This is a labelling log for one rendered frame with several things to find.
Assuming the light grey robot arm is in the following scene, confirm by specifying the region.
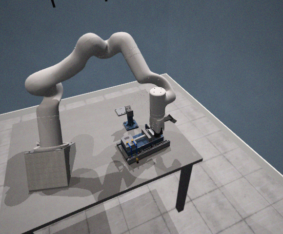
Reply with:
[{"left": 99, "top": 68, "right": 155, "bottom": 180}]
[{"left": 25, "top": 32, "right": 177, "bottom": 151}]

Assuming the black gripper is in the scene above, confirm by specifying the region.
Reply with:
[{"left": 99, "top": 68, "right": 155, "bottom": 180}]
[{"left": 149, "top": 116, "right": 164, "bottom": 138}]

